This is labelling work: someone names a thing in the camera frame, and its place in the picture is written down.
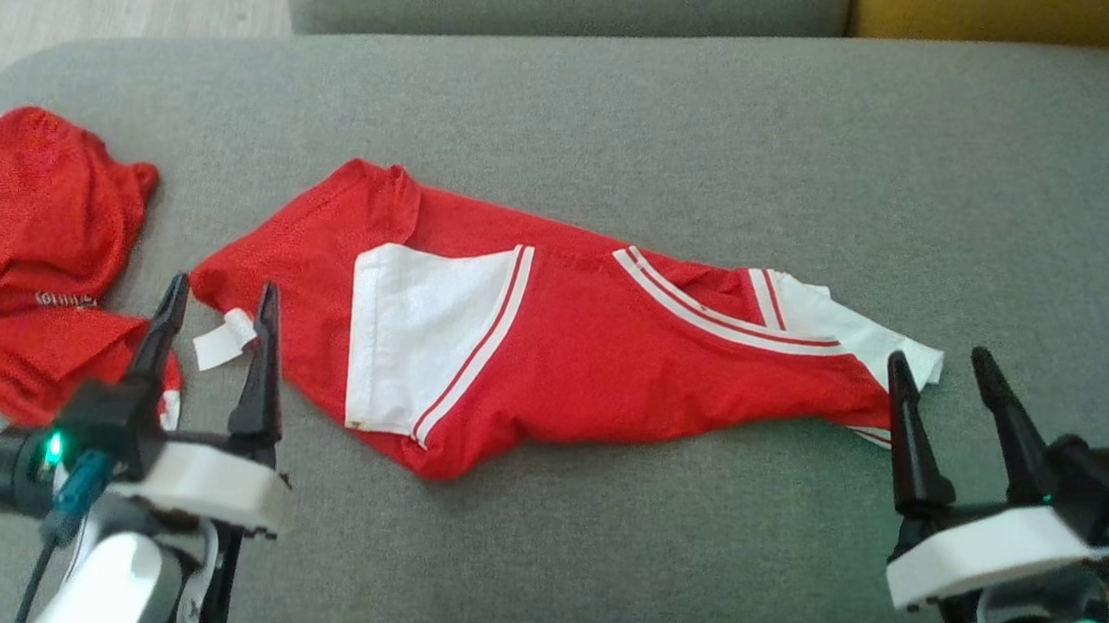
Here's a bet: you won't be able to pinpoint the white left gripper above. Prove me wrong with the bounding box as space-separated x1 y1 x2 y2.
107 267 314 540

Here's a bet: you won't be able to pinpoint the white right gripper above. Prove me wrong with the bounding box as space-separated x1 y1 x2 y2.
866 338 1109 623

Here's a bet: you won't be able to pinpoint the red white basketball jersey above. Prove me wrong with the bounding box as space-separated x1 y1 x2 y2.
173 145 958 526

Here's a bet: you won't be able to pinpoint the red basketball shorts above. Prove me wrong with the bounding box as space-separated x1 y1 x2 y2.
0 102 206 440

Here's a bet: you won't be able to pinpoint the large grey sofa seat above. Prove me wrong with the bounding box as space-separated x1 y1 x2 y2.
0 0 1109 623

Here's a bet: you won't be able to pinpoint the yellow sofa backrest cushion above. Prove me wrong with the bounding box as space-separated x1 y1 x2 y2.
848 0 1109 60

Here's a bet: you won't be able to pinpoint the left arm teal plug cable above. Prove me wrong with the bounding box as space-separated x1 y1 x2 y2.
13 444 114 623

